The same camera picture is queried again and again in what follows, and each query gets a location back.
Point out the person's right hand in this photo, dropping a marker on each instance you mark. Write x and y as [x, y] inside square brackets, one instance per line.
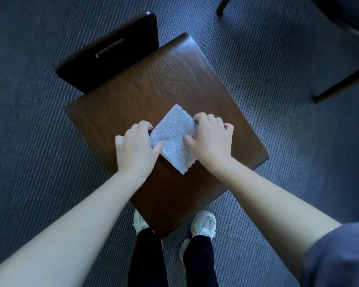
[212, 143]

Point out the black trousers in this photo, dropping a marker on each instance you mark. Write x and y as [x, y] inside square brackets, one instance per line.
[146, 263]

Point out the light blue cleaning cloth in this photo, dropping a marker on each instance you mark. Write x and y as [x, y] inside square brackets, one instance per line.
[173, 131]

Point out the white sneaker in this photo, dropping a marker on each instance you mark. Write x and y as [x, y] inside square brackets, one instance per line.
[139, 222]
[203, 224]

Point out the small dark wooden chair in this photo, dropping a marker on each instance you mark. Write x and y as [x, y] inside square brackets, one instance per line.
[107, 116]

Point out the wooden chair with black cushion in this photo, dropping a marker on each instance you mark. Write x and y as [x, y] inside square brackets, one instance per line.
[347, 11]

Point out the person's left forearm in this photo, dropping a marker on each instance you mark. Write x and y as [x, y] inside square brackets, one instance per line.
[62, 236]

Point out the white left sneaker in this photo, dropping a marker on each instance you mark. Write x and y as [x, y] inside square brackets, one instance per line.
[139, 222]

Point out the person's left hand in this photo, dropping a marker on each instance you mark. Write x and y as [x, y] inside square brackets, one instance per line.
[134, 155]

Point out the person's right forearm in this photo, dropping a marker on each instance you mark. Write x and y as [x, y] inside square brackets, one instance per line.
[272, 212]

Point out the white right sneaker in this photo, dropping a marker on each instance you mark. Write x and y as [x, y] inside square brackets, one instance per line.
[203, 224]

